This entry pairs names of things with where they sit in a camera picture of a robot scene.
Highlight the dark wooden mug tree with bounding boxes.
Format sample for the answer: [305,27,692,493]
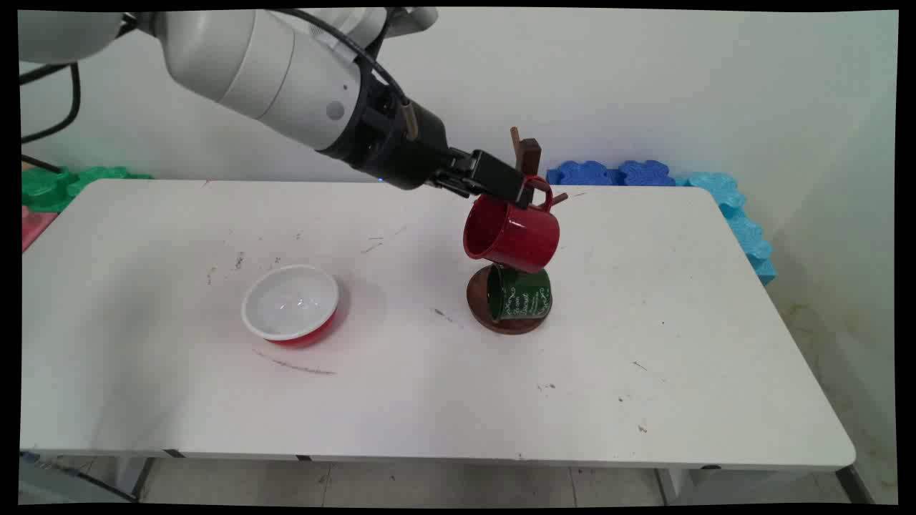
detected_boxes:
[467,127,570,335]

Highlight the green foam floor tile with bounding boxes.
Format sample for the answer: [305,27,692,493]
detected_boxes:
[21,166,152,214]

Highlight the light blue foam floor tiles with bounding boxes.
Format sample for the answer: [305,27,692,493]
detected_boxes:
[676,172,778,287]

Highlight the pink foam floor tile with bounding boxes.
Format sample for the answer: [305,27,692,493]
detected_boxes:
[21,206,58,252]

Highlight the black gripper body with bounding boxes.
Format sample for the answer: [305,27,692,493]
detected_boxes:
[318,72,460,192]

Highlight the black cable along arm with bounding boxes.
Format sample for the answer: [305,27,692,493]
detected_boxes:
[268,9,413,108]

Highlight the dark blue foam floor tile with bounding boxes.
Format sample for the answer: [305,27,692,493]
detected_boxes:
[619,160,677,187]
[546,160,620,187]

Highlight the red bowl with white inside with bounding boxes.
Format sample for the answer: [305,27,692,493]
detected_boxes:
[241,264,340,349]

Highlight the green mug with white print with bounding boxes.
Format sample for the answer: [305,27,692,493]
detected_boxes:
[487,263,553,323]

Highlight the black looping cable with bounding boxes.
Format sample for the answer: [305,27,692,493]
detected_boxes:
[20,63,82,144]

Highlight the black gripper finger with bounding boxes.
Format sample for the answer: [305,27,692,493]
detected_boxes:
[432,170,494,200]
[449,148,535,210]

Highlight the red ceramic mug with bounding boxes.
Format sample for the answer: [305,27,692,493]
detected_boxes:
[463,175,561,275]

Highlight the short black cable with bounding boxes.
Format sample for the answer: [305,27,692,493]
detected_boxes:
[20,153,65,175]

